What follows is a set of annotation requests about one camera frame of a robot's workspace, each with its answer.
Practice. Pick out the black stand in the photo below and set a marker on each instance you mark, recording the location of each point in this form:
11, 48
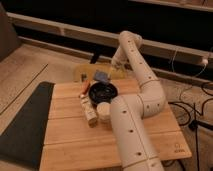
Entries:
193, 126

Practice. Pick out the orange carrot toy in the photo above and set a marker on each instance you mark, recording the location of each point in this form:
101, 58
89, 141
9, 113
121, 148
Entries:
86, 86

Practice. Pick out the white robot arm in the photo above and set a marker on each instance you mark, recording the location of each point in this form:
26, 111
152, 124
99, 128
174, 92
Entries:
127, 111

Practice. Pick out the dark ceramic bowl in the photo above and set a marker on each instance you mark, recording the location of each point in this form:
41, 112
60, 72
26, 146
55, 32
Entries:
101, 92

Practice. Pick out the dark green floor mat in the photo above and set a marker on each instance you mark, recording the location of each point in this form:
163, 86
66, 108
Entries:
22, 141

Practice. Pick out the blue white sponge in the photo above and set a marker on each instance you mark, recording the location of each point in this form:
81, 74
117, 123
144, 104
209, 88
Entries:
101, 77

